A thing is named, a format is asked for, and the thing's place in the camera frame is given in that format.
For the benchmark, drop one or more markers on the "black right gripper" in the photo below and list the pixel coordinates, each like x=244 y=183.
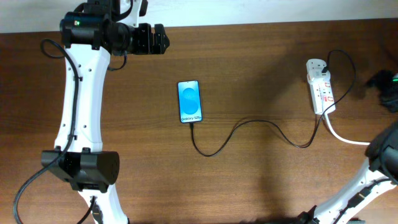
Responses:
x=382 y=83

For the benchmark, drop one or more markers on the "blue Galaxy smartphone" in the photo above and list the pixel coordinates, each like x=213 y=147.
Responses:
x=189 y=101

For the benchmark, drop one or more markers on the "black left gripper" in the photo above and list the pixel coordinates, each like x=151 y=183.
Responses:
x=145 y=46

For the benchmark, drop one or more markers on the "white power strip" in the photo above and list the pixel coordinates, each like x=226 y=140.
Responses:
x=321 y=92

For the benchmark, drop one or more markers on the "white USB charger plug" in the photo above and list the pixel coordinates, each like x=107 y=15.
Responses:
x=315 y=75

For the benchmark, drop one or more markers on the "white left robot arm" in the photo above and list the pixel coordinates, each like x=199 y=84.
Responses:
x=91 y=34

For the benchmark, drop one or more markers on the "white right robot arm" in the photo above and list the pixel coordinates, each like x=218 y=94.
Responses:
x=378 y=174

